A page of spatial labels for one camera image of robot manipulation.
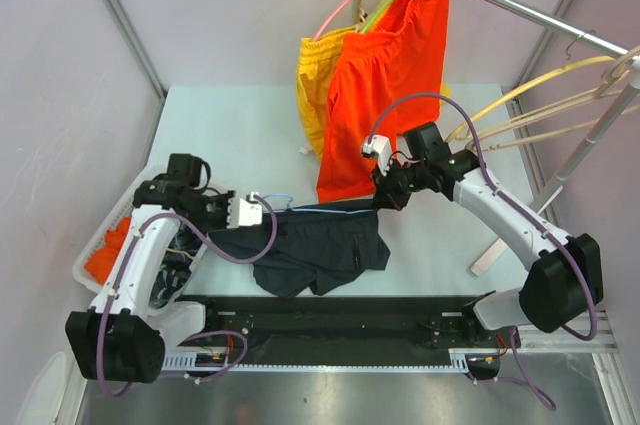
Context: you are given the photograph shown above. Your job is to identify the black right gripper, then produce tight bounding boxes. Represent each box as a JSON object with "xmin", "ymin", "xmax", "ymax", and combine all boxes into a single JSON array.
[{"xmin": 372, "ymin": 155, "xmax": 429, "ymax": 211}]

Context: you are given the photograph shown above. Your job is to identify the blue wire hanger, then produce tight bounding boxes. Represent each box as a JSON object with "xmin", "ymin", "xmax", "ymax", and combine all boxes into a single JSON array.
[{"xmin": 261, "ymin": 193, "xmax": 373, "ymax": 215}]

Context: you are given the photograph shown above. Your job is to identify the dark navy shorts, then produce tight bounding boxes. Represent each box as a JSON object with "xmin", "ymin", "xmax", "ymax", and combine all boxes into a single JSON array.
[{"xmin": 207, "ymin": 198, "xmax": 391, "ymax": 300}]

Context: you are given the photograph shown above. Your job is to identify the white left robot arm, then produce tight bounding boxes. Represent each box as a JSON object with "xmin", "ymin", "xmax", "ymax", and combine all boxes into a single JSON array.
[{"xmin": 65, "ymin": 154, "xmax": 236, "ymax": 383}]

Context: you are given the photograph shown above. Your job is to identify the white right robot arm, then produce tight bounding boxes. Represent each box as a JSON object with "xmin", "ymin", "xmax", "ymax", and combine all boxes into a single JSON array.
[{"xmin": 361, "ymin": 122, "xmax": 604, "ymax": 346}]

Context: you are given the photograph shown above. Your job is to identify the orange shorts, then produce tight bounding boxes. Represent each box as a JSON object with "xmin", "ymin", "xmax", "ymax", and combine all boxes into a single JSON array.
[{"xmin": 296, "ymin": 0, "xmax": 449, "ymax": 203}]

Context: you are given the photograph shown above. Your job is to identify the yellow shorts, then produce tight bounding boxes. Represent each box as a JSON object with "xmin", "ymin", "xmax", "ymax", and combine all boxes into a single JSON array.
[{"xmin": 296, "ymin": 19, "xmax": 450, "ymax": 158}]

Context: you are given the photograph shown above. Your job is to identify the yellow hanger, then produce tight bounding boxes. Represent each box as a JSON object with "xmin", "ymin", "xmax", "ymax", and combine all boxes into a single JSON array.
[{"xmin": 471, "ymin": 55, "xmax": 613, "ymax": 122}]

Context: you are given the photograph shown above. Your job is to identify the beige wooden hanger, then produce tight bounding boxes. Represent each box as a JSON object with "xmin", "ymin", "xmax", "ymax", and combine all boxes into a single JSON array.
[{"xmin": 469, "ymin": 42, "xmax": 640, "ymax": 152}]

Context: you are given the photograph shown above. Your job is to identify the patterned dark clothes in basket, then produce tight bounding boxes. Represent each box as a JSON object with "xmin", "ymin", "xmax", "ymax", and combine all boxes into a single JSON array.
[{"xmin": 149, "ymin": 225, "xmax": 202, "ymax": 309}]

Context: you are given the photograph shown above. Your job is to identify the orange cloth in basket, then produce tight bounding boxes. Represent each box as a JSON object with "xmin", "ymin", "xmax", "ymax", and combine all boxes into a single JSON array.
[{"xmin": 85, "ymin": 217, "xmax": 131, "ymax": 285}]

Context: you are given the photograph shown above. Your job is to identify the white plastic basket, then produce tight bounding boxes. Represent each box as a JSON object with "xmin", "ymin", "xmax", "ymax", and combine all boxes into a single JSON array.
[{"xmin": 72, "ymin": 164, "xmax": 221, "ymax": 319}]

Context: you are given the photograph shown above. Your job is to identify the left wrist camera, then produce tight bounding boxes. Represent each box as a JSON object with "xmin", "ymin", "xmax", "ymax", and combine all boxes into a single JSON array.
[{"xmin": 227, "ymin": 190, "xmax": 263, "ymax": 229}]

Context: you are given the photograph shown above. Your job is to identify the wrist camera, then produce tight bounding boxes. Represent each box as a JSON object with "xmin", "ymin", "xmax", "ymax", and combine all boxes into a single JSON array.
[
  {"xmin": 227, "ymin": 190, "xmax": 263, "ymax": 229},
  {"xmin": 360, "ymin": 135, "xmax": 393, "ymax": 176}
]

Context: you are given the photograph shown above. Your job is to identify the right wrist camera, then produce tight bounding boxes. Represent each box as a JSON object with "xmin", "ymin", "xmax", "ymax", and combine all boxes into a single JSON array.
[{"xmin": 360, "ymin": 135, "xmax": 393, "ymax": 176}]

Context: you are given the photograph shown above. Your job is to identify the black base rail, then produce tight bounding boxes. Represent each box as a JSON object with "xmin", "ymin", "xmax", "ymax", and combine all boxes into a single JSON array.
[{"xmin": 182, "ymin": 296, "xmax": 520, "ymax": 374}]

